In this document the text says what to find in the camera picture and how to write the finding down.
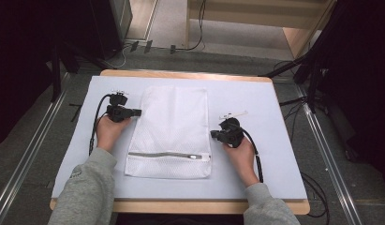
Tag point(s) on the wooden table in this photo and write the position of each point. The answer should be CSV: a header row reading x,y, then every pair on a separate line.
x,y
180,206

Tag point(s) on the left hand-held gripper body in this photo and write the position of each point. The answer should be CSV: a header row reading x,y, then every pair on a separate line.
x,y
118,109

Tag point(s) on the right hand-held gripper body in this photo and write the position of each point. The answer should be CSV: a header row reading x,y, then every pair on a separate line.
x,y
232,132

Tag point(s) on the light wooden shelf unit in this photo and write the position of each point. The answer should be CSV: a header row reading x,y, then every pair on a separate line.
x,y
259,15

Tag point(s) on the black cabinet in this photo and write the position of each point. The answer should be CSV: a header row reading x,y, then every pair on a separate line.
x,y
109,25

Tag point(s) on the person's left hand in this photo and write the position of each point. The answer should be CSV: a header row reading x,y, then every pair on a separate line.
x,y
107,132

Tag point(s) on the black metal stand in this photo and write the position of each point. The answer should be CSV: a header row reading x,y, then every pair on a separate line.
x,y
56,75

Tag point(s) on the person's right hand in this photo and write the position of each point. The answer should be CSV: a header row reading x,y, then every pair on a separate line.
x,y
243,162

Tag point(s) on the white table mat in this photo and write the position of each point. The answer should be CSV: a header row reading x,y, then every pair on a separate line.
x,y
259,93

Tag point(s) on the metal floor rail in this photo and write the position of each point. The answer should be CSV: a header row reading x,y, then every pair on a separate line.
x,y
330,156
27,150

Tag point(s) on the black tripod stand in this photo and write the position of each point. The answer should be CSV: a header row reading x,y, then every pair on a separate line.
x,y
312,68

